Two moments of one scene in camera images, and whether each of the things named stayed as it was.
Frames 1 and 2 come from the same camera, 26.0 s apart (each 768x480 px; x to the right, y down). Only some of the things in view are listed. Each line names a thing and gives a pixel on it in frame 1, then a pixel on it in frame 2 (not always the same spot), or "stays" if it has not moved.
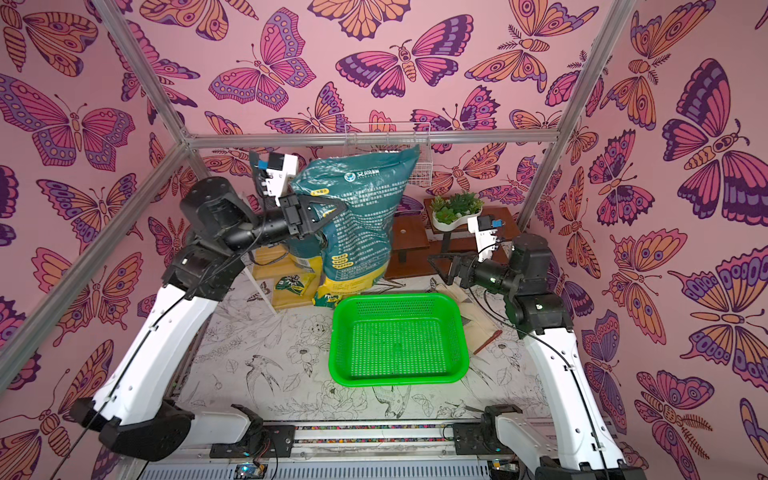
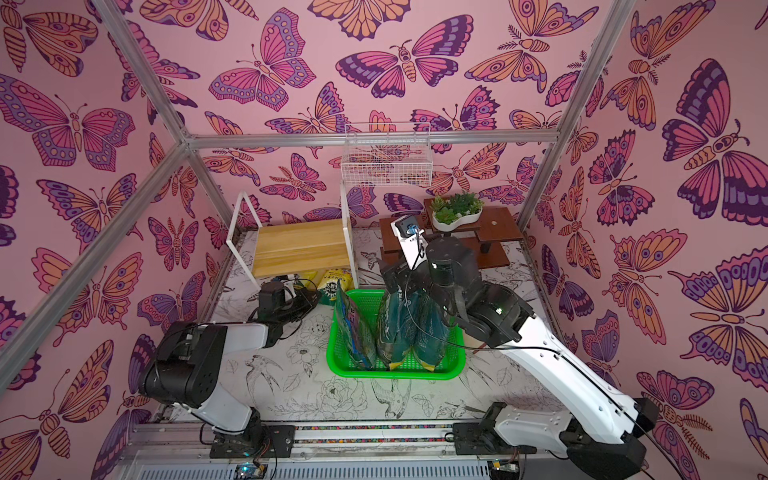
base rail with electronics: [355, 450] stays
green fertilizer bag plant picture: [356, 245] to [404, 324]
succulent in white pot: [448, 210] stays
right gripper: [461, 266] to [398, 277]
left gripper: [297, 219] to [302, 296]
